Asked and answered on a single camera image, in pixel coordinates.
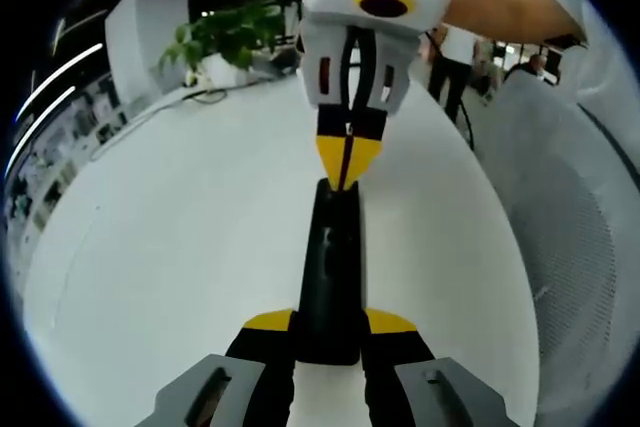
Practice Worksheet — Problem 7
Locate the grey mesh office chair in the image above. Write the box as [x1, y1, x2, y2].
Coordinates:
[473, 69, 632, 427]

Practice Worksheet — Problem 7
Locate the person's white shirt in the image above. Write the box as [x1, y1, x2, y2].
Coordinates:
[529, 0, 640, 183]

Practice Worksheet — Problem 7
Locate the white table cable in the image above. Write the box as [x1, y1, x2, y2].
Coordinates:
[89, 88, 204, 161]

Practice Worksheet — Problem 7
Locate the white square pillar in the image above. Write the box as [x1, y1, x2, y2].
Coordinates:
[103, 0, 192, 106]

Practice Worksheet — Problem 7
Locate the white ceiling light strip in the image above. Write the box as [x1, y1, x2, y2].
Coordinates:
[14, 42, 105, 121]
[3, 85, 78, 180]

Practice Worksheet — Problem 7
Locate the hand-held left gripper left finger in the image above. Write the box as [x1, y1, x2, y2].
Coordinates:
[134, 308, 299, 427]

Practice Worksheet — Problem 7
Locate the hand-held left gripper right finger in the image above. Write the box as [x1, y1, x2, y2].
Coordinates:
[359, 307, 517, 427]

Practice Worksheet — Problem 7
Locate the green potted plant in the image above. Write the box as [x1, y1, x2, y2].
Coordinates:
[158, 0, 287, 90]

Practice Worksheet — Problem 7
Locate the black remote control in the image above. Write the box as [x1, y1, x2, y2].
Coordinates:
[297, 177, 363, 367]

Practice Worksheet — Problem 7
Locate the black table cable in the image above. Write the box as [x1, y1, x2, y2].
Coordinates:
[181, 87, 229, 105]

